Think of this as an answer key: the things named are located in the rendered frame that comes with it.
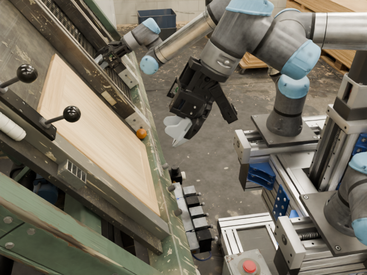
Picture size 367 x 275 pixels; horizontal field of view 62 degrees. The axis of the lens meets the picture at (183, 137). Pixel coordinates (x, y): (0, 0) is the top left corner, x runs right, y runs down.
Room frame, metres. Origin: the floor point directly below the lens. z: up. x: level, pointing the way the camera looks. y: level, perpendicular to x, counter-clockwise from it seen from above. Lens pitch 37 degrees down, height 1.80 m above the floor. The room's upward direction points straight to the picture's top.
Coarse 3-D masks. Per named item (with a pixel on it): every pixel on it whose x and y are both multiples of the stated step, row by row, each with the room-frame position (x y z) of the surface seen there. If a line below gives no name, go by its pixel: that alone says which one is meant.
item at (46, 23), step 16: (16, 0) 1.16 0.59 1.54; (32, 0) 1.17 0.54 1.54; (32, 16) 1.16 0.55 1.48; (48, 16) 1.18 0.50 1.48; (48, 32) 1.17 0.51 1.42; (64, 32) 1.19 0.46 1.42; (64, 48) 1.18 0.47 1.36; (80, 48) 1.23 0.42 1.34; (80, 64) 1.19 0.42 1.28; (96, 64) 1.25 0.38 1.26; (96, 80) 1.20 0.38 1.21; (112, 80) 1.27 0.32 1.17; (112, 96) 1.22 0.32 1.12; (128, 112) 1.23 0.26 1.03; (144, 128) 1.25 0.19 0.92
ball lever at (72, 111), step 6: (66, 108) 0.57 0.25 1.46; (72, 108) 0.56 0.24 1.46; (78, 108) 0.58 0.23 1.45; (66, 114) 0.55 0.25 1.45; (72, 114) 0.55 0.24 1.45; (78, 114) 0.56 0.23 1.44; (42, 120) 0.59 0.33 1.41; (48, 120) 0.59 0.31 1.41; (54, 120) 0.58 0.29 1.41; (66, 120) 0.55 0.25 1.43; (72, 120) 0.55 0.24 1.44; (78, 120) 0.56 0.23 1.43; (48, 126) 0.60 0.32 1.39
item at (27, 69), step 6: (24, 66) 0.55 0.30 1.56; (30, 66) 0.55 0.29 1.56; (18, 72) 0.54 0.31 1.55; (24, 72) 0.54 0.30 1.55; (30, 72) 0.54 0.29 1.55; (36, 72) 0.55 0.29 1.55; (12, 78) 0.57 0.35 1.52; (18, 78) 0.54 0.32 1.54; (24, 78) 0.54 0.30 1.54; (30, 78) 0.54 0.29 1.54; (36, 78) 0.55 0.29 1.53; (0, 84) 0.58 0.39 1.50; (6, 84) 0.57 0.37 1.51; (0, 90) 0.58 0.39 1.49; (6, 90) 0.58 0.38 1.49
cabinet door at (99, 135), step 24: (48, 72) 0.94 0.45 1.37; (72, 72) 1.09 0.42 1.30; (48, 96) 0.79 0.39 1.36; (72, 96) 0.93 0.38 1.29; (96, 96) 1.11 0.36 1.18; (96, 120) 0.93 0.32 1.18; (120, 120) 1.13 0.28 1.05; (72, 144) 0.68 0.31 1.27; (96, 144) 0.79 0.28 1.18; (120, 144) 0.94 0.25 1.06; (120, 168) 0.79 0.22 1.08; (144, 168) 0.94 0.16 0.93; (144, 192) 0.79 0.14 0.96
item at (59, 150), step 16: (32, 128) 0.57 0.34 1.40; (32, 144) 0.57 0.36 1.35; (48, 144) 0.58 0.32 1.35; (64, 144) 0.61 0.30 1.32; (64, 160) 0.58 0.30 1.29; (80, 160) 0.61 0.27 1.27; (96, 176) 0.60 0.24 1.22; (96, 192) 0.60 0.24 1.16; (112, 192) 0.61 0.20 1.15; (128, 192) 0.66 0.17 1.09; (128, 208) 0.61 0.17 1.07; (144, 208) 0.65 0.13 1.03; (144, 224) 0.62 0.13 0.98; (160, 224) 0.65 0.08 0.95
